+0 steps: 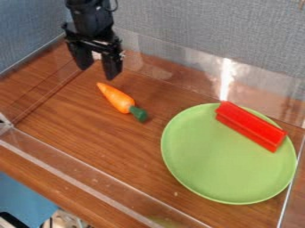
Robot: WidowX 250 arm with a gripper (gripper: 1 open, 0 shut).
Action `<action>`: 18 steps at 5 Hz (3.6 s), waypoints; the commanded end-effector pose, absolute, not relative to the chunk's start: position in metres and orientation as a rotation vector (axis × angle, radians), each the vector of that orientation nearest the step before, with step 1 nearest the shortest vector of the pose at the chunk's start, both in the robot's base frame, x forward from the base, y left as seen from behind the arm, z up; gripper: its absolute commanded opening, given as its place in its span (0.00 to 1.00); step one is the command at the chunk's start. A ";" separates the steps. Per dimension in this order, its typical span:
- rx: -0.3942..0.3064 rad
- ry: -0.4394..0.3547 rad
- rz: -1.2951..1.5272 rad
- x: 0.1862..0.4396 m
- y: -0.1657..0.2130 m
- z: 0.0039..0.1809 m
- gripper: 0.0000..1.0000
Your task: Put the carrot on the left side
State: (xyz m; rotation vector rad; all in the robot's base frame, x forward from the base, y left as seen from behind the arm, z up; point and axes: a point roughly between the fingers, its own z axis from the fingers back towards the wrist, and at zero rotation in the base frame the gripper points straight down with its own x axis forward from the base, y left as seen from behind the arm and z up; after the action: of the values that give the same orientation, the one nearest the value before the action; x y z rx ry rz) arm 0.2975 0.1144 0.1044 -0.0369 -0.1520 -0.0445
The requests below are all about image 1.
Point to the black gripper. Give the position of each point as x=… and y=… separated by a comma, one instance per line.
x=106, y=43

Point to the orange toy carrot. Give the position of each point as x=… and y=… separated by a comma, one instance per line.
x=122, y=102

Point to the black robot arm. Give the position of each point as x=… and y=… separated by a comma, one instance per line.
x=90, y=35

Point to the green plate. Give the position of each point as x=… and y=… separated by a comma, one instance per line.
x=218, y=164

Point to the red rectangular block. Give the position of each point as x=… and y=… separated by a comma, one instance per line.
x=249, y=125

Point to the clear acrylic enclosure wall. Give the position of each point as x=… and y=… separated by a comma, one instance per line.
x=92, y=159

